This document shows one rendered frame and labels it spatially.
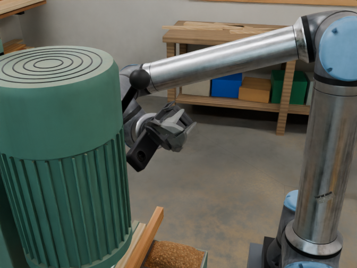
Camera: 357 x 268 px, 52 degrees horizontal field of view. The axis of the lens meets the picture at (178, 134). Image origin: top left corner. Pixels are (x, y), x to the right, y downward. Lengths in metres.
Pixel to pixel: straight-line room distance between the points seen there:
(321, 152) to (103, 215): 0.54
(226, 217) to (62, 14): 2.82
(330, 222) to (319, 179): 0.13
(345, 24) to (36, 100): 0.60
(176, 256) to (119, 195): 0.46
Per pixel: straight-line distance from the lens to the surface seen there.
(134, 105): 0.95
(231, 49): 0.97
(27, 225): 0.55
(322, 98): 0.86
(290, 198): 1.22
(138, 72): 0.60
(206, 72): 0.98
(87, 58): 0.51
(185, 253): 0.98
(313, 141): 0.90
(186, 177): 2.80
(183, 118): 0.78
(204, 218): 2.45
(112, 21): 4.04
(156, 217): 1.06
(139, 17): 3.93
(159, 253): 0.98
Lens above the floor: 1.66
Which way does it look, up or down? 29 degrees down
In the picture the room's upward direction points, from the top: straight up
